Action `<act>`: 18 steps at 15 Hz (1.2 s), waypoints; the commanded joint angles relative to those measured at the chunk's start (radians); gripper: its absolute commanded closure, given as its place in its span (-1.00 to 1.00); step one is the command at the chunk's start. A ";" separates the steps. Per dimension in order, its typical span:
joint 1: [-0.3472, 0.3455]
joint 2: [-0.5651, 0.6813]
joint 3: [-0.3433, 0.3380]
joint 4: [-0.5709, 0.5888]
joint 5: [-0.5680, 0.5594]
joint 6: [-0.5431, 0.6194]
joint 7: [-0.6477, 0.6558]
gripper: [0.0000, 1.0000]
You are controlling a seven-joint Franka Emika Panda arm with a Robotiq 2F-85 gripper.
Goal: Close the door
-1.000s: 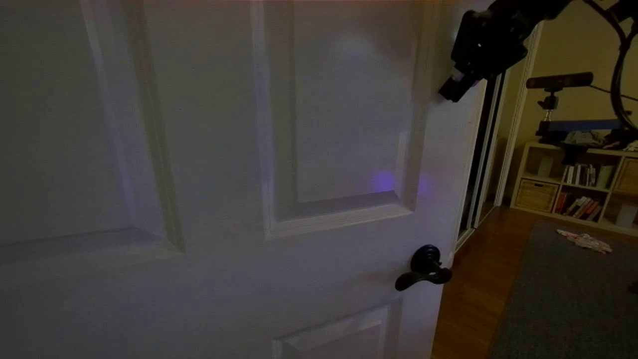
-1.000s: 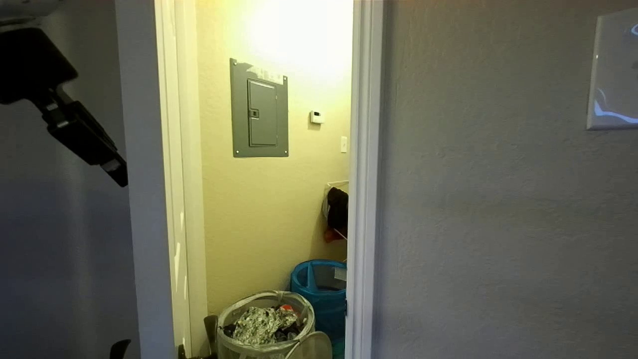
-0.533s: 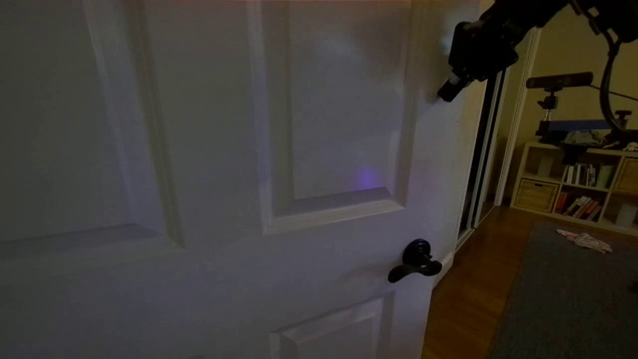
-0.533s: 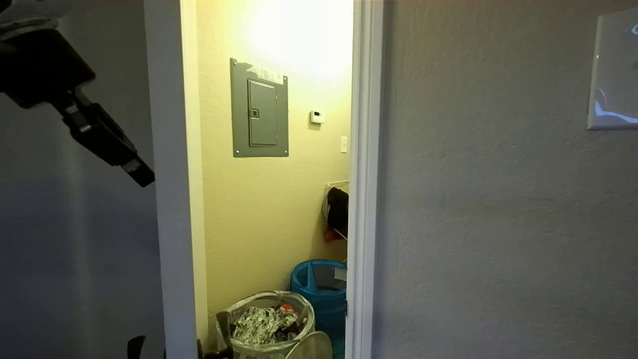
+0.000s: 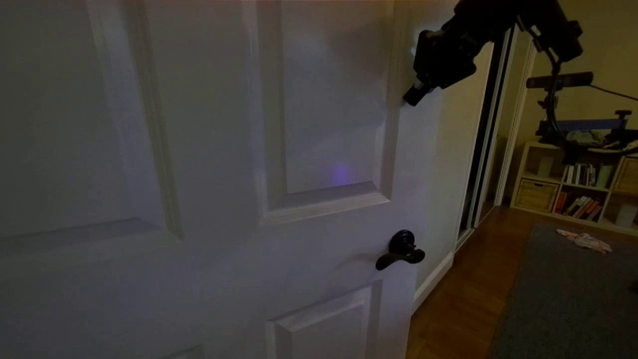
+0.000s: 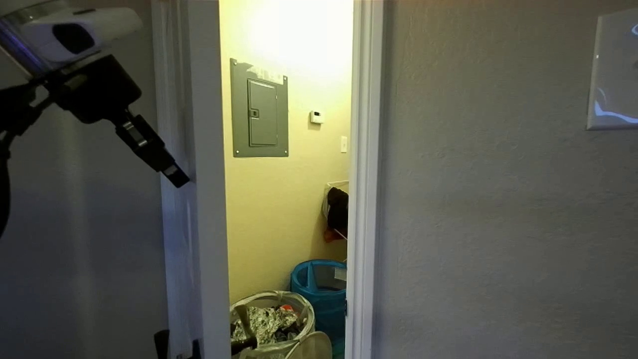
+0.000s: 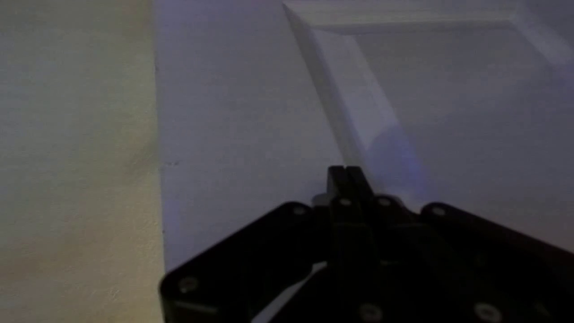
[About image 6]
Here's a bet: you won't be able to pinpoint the grey electrical panel box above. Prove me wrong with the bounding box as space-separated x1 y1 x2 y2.
227 55 291 159

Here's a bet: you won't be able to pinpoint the black hanging bag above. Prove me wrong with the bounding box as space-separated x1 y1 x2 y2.
320 185 350 243

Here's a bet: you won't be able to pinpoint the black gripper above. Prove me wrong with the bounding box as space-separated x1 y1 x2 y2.
45 51 193 189

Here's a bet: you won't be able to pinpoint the mesh laundry basket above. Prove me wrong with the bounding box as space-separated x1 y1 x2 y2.
227 289 318 359

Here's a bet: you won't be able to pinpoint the blue plastic bin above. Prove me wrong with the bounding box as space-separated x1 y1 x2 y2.
287 257 348 359

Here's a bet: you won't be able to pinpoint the white wall switch plate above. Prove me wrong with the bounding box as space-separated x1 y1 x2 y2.
584 5 638 131

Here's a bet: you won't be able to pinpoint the white door frame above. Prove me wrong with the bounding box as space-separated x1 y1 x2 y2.
342 0 386 359

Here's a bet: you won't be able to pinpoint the patterned laundry clothes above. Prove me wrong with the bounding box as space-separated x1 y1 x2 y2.
229 301 308 354

